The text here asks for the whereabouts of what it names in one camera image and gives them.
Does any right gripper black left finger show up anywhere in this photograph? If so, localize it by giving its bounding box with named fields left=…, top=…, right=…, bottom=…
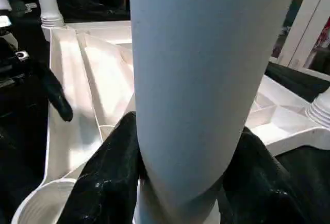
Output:
left=56, top=110, right=145, bottom=224

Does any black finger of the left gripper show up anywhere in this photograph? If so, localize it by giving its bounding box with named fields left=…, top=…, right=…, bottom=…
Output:
left=38, top=64, right=73, bottom=122

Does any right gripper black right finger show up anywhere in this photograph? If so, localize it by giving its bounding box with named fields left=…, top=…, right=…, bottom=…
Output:
left=219, top=126, right=310, bottom=224

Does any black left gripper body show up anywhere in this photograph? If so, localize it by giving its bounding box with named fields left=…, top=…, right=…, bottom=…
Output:
left=0, top=38, right=48, bottom=118

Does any white plastic table top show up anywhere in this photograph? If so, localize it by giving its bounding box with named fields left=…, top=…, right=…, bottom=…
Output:
left=10, top=20, right=330, bottom=224

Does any white plastic table leg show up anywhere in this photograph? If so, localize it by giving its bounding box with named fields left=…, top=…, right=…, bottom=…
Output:
left=32, top=0, right=65, bottom=29
left=128, top=0, right=300, bottom=224
left=304, top=92, right=330, bottom=132

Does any black work mat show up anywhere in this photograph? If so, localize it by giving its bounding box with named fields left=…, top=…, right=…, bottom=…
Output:
left=0, top=61, right=330, bottom=224

